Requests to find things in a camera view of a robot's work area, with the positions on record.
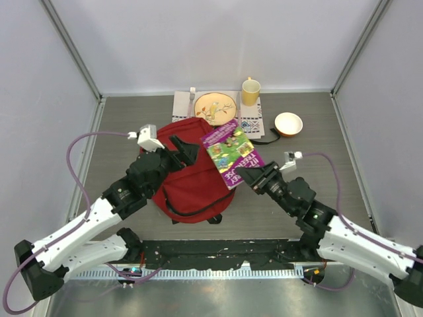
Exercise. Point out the white orange bowl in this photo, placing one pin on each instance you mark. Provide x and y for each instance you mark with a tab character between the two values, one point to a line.
288	124

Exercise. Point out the bird pattern wooden plate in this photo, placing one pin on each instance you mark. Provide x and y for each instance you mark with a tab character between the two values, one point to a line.
216	108

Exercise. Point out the purple treehouse book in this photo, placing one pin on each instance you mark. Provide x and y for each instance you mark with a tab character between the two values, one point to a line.
230	148

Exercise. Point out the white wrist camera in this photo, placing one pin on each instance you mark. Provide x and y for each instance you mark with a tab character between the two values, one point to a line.
146	138
290	158

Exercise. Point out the pink handled knife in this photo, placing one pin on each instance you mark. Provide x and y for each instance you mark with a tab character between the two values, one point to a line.
238	102

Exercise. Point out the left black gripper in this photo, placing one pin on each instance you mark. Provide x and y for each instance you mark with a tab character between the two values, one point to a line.
186	153

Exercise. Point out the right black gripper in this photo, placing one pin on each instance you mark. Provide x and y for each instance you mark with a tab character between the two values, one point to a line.
256	176

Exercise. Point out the white slotted cable duct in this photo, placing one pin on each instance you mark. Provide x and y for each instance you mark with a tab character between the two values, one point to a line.
245	272

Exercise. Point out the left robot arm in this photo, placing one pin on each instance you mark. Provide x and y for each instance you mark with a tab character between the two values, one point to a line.
117	203

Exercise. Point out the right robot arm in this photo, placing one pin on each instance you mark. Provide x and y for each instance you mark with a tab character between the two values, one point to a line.
335	238

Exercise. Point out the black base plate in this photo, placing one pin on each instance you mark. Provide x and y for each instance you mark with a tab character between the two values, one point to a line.
223	255

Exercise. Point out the red backpack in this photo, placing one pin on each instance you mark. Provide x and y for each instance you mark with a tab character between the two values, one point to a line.
196	193

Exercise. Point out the yellow mug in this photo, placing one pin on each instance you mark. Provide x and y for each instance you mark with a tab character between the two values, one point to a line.
250	91

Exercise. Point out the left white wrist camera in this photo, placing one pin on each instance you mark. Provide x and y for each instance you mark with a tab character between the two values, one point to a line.
146	138

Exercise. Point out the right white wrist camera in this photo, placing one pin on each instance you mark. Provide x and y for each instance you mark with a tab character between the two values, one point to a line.
290	158

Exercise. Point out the patterned white placemat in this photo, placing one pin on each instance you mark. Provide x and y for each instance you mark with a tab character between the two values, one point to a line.
252	120

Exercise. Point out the pink handled fork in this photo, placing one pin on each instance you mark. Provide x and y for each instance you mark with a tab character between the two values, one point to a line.
191	101

